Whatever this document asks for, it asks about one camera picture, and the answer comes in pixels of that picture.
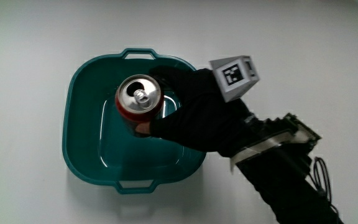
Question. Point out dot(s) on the person's right forearm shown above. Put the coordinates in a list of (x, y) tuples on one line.
[(287, 183)]

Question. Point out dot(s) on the teal plastic basin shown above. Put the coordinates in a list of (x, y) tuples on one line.
[(89, 124)]

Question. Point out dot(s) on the person's right hand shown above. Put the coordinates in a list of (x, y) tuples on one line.
[(204, 118)]

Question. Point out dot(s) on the green circuit board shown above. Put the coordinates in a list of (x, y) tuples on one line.
[(304, 130)]

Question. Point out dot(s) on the red cola can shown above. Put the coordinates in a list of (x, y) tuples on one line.
[(139, 98)]

